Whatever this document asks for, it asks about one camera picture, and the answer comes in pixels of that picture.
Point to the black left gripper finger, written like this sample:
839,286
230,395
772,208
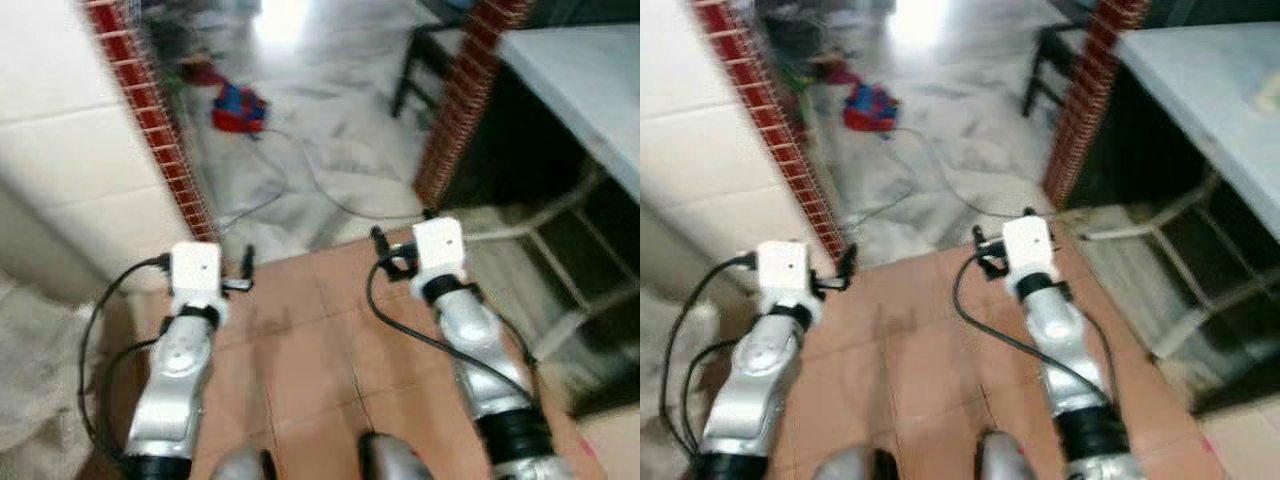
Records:
848,266
247,266

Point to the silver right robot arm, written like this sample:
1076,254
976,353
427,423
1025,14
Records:
480,350
1065,345

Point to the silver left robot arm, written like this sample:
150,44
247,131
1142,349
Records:
175,390
755,390

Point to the red tiled pillar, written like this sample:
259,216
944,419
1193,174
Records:
1090,100
465,100

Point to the black stool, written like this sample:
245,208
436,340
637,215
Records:
410,65
1040,65

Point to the red and blue backpack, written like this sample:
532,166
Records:
870,107
240,108

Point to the grey robot left leg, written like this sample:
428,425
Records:
245,465
855,465

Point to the white folding table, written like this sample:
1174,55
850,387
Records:
1210,110
590,90

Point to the clear bubble wrap sheet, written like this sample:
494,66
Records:
40,390

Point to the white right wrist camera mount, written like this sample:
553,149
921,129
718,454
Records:
1030,247
440,250

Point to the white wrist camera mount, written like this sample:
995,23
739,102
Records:
1030,247
440,250
783,275
195,275

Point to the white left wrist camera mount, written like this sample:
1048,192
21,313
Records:
195,275
783,275

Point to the red tiled wall edge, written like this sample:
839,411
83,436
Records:
155,120
775,130

